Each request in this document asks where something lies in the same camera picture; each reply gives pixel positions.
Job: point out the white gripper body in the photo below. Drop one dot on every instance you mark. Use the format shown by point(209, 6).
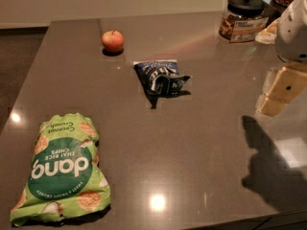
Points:
point(294, 37)

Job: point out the clear snack packet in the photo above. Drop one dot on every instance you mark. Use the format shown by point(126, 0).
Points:
point(268, 35)

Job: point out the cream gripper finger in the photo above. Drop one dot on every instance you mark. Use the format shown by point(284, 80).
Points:
point(269, 107)
point(287, 84)

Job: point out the blue chip bag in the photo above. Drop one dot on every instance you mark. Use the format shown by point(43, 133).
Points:
point(160, 77)

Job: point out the glass jar with black lid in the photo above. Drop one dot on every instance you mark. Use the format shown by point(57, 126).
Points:
point(242, 20)

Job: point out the green rice chip bag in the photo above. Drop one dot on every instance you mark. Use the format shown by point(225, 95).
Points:
point(65, 181)

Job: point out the red apple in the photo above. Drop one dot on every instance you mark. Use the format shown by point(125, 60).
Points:
point(113, 41)

